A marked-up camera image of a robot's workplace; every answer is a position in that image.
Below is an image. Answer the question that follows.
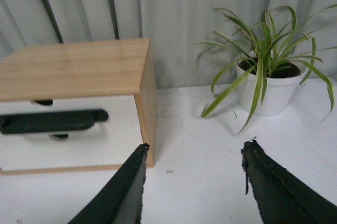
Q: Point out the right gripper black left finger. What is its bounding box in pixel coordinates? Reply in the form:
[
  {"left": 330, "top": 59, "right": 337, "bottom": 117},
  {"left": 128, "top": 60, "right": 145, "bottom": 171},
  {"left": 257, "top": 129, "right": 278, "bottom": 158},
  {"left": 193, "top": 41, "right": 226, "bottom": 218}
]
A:
[{"left": 70, "top": 144, "right": 150, "bottom": 223}]

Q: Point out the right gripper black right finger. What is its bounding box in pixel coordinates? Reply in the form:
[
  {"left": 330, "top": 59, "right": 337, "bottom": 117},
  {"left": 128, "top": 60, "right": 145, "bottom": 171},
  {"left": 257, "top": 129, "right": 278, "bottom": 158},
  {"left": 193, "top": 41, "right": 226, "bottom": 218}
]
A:
[{"left": 241, "top": 139, "right": 336, "bottom": 223}]

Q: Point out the white front wooden drawer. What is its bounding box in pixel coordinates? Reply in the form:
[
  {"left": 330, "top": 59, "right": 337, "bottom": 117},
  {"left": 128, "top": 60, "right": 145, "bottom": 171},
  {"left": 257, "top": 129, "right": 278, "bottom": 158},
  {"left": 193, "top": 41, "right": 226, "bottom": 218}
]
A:
[{"left": 1, "top": 95, "right": 143, "bottom": 172}]

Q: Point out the wooden drawer cabinet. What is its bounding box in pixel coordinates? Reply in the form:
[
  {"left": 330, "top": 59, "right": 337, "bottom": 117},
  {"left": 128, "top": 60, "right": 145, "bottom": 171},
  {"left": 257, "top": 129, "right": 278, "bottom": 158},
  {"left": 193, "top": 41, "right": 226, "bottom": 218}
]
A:
[{"left": 1, "top": 38, "right": 157, "bottom": 174}]

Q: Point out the white plant pot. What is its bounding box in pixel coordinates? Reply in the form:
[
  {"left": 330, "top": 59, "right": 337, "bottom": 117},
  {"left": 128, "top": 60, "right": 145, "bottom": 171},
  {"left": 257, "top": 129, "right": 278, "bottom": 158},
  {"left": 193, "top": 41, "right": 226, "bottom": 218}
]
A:
[{"left": 236, "top": 63, "right": 308, "bottom": 116}]

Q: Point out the green spider plant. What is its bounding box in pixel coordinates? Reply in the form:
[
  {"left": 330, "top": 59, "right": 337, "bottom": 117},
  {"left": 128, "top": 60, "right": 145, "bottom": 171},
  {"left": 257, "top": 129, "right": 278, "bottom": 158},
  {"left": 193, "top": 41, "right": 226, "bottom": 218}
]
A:
[{"left": 201, "top": 6, "right": 335, "bottom": 121}]

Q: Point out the grey curtain backdrop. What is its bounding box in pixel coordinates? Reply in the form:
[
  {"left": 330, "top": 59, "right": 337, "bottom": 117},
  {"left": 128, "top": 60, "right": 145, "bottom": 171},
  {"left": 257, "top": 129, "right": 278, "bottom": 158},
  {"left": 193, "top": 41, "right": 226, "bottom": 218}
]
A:
[{"left": 1, "top": 0, "right": 336, "bottom": 88}]

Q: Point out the black drawer handle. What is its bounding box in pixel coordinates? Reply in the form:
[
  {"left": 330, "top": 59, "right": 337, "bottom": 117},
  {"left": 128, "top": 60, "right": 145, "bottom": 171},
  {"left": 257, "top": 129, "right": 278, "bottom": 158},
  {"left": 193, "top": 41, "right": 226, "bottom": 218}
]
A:
[{"left": 1, "top": 109, "right": 109, "bottom": 135}]

